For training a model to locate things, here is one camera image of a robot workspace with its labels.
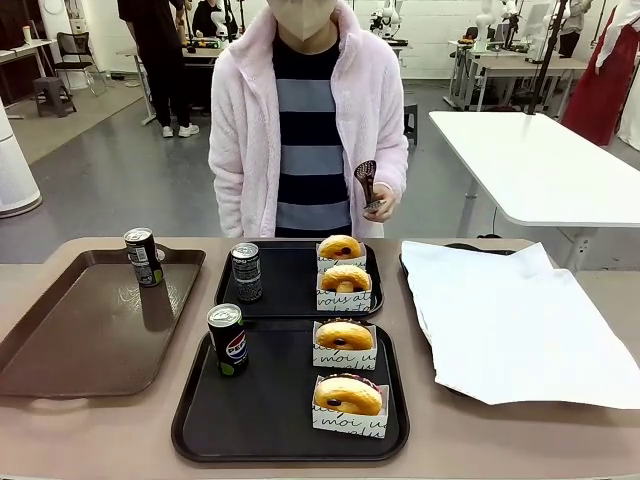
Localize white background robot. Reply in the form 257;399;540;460
368;0;404;39

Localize white cylindrical air purifier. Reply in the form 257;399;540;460
0;102;44;219

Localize beige face mask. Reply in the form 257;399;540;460
264;0;342;43

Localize person in pink fleece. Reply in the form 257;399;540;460
208;0;410;240

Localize black serving tray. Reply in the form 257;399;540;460
170;318;412;464
214;238;386;320

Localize large white paper sheet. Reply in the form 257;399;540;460
400;240;640;408

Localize person's left forearm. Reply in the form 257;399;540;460
372;142;410;201

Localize black tray under paper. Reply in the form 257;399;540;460
398;242;551;286

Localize wood-top workbench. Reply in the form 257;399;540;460
448;38;589;113

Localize standing person in black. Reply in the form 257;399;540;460
117;0;201;139

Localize navy and grey striped shirt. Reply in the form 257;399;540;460
271;38;352;239

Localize person's left hand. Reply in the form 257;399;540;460
367;181;399;224

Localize black Pepsi can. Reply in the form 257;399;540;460
123;227;167;289
230;242;264;305
206;302;250;378

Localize person's right forearm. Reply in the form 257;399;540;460
208;149;251;239

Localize black office chair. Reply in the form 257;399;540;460
54;31;109;98

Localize large white table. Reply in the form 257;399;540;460
427;110;640;274

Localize seated person in black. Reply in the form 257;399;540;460
191;0;226;42

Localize black stool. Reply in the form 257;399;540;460
401;102;420;147

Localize grey plastic stool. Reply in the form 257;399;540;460
32;76;79;119

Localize white desk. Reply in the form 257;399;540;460
0;38;59;121

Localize black slotted serving tongs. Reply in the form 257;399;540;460
353;158;387;216

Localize doughnut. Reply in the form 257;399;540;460
311;324;378;372
315;272;374;317
315;242;368;276
312;384;391;440

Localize brown tray with handles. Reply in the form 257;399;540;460
0;247;208;402

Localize black stand pole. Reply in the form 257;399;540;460
525;0;572;118

